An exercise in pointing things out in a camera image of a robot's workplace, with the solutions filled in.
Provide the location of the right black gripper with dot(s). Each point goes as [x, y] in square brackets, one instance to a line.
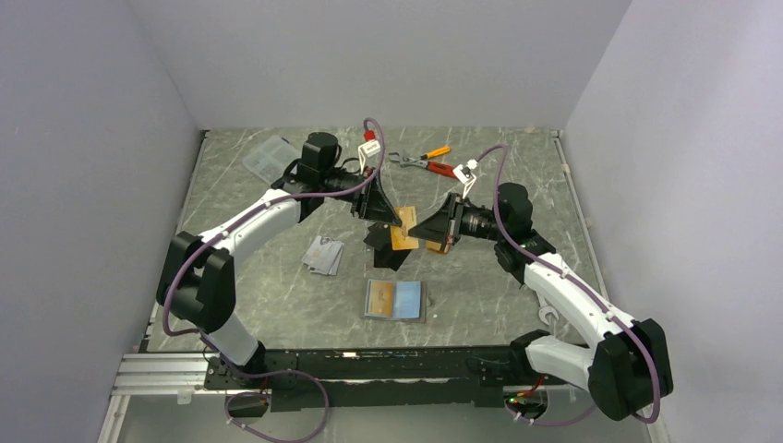
[441, 225]

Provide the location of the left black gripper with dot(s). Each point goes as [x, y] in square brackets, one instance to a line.
[370, 203]

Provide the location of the black card wallet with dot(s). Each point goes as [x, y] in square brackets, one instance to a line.
[379, 239]

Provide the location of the silver credit cards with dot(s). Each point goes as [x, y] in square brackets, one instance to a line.
[323, 255]

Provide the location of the grey card holder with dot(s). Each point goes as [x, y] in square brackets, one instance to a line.
[422, 317]

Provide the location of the single gold credit card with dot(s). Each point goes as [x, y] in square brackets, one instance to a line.
[380, 298]

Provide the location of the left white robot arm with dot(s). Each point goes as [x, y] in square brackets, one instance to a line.
[198, 278]

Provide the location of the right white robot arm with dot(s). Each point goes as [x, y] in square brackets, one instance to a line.
[623, 362]

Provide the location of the red adjustable wrench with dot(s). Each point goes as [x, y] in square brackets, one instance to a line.
[443, 170]

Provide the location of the clear plastic organizer box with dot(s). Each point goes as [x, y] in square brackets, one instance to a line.
[268, 160]

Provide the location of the orange handled pliers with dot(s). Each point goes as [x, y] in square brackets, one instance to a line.
[423, 161]

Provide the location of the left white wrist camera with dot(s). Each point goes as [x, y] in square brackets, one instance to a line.
[370, 148]

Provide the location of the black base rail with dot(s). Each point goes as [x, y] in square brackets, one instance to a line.
[310, 378]

